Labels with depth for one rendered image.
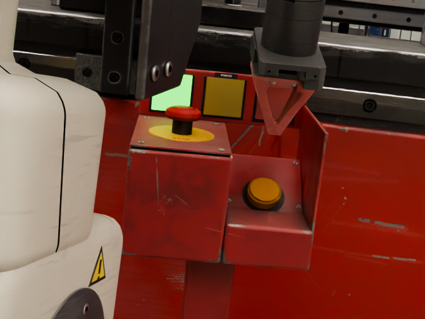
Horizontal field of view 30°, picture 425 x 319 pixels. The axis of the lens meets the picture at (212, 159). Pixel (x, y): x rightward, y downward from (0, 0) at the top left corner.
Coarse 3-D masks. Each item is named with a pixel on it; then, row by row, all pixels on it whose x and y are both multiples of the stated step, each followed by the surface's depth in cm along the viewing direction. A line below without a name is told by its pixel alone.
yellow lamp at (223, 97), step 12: (216, 84) 94; (228, 84) 94; (240, 84) 94; (216, 96) 94; (228, 96) 94; (240, 96) 94; (204, 108) 94; (216, 108) 94; (228, 108) 94; (240, 108) 94
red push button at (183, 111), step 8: (168, 112) 85; (176, 112) 84; (184, 112) 84; (192, 112) 85; (200, 112) 86; (176, 120) 85; (184, 120) 84; (192, 120) 85; (176, 128) 86; (184, 128) 85
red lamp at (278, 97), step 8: (272, 88) 94; (280, 88) 94; (272, 96) 94; (280, 96) 94; (288, 96) 94; (256, 104) 94; (272, 104) 94; (280, 104) 94; (256, 112) 95; (272, 112) 95; (280, 112) 95
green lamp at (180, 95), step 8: (184, 80) 93; (176, 88) 94; (184, 88) 94; (152, 96) 94; (160, 96) 94; (168, 96) 94; (176, 96) 94; (184, 96) 94; (152, 104) 94; (160, 104) 94; (168, 104) 94; (176, 104) 94; (184, 104) 94
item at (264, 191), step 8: (256, 184) 89; (264, 184) 89; (272, 184) 89; (248, 192) 88; (256, 192) 88; (264, 192) 88; (272, 192) 88; (280, 192) 88; (256, 200) 87; (264, 200) 87; (272, 200) 87; (264, 208) 88
